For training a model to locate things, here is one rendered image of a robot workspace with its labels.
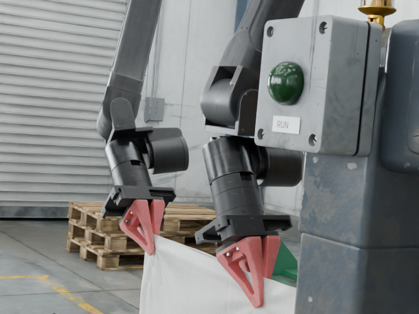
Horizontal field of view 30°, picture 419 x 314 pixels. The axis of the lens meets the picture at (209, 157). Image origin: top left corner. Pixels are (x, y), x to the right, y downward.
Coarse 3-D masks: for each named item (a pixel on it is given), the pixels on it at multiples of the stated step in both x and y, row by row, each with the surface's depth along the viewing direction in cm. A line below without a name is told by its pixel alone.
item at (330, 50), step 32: (288, 32) 54; (320, 32) 51; (352, 32) 51; (320, 64) 51; (352, 64) 51; (320, 96) 50; (352, 96) 51; (256, 128) 56; (320, 128) 50; (352, 128) 52
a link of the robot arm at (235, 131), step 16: (240, 96) 91; (256, 96) 92; (240, 112) 91; (256, 112) 92; (208, 128) 97; (224, 128) 93; (240, 128) 91; (272, 160) 96; (288, 160) 97; (272, 176) 96; (288, 176) 98
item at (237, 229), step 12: (228, 228) 87; (240, 228) 88; (252, 228) 89; (228, 240) 88; (264, 240) 90; (276, 240) 90; (264, 252) 90; (276, 252) 90; (240, 264) 93; (264, 264) 89; (264, 276) 89
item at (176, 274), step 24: (168, 240) 110; (144, 264) 116; (168, 264) 109; (192, 264) 102; (216, 264) 97; (144, 288) 116; (168, 288) 109; (192, 288) 102; (216, 288) 96; (240, 288) 92; (264, 288) 88; (288, 288) 85; (144, 312) 115; (168, 312) 108; (192, 312) 102; (216, 312) 96; (240, 312) 92; (264, 312) 88; (288, 312) 85
